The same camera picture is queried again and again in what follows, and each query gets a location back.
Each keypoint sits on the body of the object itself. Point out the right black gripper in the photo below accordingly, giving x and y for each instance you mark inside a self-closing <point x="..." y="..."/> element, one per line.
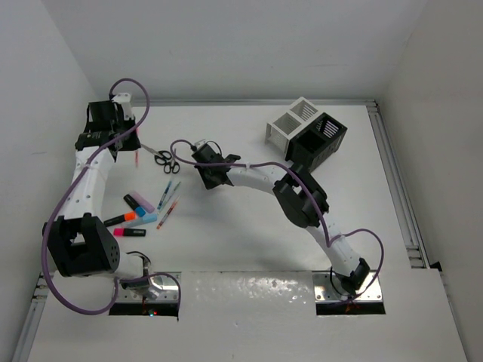
<point x="210" y="183"/>

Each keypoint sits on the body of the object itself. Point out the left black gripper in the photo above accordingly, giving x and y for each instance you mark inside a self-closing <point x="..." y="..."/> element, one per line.
<point x="133" y="144"/>

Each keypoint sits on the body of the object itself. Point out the orange gel pen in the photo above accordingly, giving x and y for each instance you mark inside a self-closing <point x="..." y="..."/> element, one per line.
<point x="168" y="213"/>

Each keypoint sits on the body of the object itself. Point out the blue gel pen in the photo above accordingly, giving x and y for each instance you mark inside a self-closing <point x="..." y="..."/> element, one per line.
<point x="164" y="195"/>

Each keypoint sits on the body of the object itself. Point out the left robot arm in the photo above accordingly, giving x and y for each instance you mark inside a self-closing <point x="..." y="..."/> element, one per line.
<point x="79" y="242"/>

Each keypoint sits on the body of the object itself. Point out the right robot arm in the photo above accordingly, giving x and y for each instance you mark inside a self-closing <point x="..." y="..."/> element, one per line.
<point x="302" y="200"/>

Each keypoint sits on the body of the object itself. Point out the blue highlighter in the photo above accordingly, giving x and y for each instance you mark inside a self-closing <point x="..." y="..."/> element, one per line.
<point x="146" y="218"/>

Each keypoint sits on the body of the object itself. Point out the purple highlighter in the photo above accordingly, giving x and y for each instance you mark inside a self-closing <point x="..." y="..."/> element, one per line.
<point x="134" y="200"/>

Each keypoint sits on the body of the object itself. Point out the orange highlighter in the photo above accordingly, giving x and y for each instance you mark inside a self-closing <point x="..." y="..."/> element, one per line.
<point x="120" y="219"/>

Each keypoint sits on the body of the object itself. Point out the white slotted container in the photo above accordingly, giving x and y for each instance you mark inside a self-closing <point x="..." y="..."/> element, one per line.
<point x="286" y="125"/>

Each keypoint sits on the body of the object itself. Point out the pink highlighter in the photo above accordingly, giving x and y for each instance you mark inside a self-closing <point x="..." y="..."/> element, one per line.
<point x="129" y="232"/>

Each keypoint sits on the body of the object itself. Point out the black slotted container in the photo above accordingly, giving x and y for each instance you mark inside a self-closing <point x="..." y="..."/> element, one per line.
<point x="316" y="142"/>

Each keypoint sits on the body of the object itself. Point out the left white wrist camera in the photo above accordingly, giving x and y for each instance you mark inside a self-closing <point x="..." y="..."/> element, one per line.
<point x="124" y="100"/>

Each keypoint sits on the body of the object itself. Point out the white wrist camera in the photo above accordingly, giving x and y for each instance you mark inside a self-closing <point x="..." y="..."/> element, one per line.
<point x="197" y="145"/>
<point x="124" y="100"/>

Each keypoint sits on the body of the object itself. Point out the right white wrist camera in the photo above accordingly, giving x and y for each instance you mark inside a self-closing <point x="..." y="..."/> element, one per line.
<point x="197" y="145"/>

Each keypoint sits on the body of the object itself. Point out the black handled scissors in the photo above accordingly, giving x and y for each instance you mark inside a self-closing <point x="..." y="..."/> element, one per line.
<point x="165" y="159"/>

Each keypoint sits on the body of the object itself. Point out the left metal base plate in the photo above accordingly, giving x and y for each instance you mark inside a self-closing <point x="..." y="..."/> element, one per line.
<point x="160" y="289"/>

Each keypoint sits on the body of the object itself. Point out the metal base plate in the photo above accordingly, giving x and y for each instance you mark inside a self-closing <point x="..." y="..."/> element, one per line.
<point x="328" y="289"/>
<point x="160" y="289"/>

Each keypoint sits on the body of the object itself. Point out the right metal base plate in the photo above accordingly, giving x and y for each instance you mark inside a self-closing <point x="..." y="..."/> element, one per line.
<point x="328" y="289"/>

